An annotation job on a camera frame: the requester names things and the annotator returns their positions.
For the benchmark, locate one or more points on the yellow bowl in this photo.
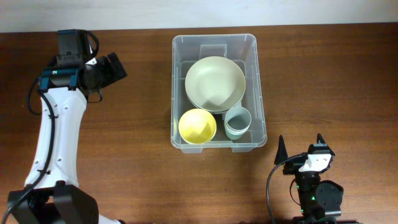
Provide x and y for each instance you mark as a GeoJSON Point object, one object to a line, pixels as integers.
{"type": "Point", "coordinates": [197, 126]}

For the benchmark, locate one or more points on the cream cup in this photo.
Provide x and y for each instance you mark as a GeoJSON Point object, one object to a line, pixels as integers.
{"type": "Point", "coordinates": [236, 127]}

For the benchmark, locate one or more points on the grey cup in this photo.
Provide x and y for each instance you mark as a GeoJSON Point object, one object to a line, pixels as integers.
{"type": "Point", "coordinates": [238, 114]}

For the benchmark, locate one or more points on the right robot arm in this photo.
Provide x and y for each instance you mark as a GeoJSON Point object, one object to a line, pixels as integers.
{"type": "Point", "coordinates": [319, 200]}

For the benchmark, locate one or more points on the green cup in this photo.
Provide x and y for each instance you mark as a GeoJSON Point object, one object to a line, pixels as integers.
{"type": "Point", "coordinates": [234, 134]}

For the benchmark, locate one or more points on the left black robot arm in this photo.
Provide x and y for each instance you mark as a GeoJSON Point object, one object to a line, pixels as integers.
{"type": "Point", "coordinates": [51, 191]}

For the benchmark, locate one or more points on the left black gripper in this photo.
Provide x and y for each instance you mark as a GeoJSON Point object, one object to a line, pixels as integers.
{"type": "Point", "coordinates": [110, 74]}

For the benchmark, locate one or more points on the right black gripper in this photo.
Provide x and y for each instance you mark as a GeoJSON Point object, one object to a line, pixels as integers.
{"type": "Point", "coordinates": [293, 164]}

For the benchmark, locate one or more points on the beige plate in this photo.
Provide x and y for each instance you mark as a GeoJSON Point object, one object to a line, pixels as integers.
{"type": "Point", "coordinates": [215, 75]}

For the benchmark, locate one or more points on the dark blue plate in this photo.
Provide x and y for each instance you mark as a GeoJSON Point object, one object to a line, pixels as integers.
{"type": "Point", "coordinates": [215, 103]}

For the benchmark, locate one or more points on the cream plate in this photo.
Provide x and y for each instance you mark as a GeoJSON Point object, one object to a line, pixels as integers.
{"type": "Point", "coordinates": [239, 104]}

